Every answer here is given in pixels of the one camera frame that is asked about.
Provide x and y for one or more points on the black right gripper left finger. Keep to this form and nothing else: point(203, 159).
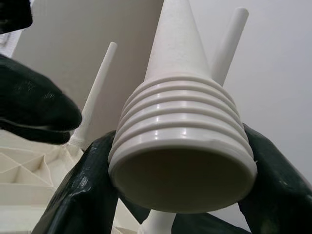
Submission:
point(80, 195)

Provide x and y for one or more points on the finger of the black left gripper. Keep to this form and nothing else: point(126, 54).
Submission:
point(14, 14)
point(36, 102)

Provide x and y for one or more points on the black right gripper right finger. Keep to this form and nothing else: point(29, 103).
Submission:
point(280, 195)

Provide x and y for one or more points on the white plastic table top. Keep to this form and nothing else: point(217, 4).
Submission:
point(24, 175)

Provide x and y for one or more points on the white plastic table leg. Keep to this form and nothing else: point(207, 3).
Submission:
point(182, 134)
point(232, 41)
point(97, 92)

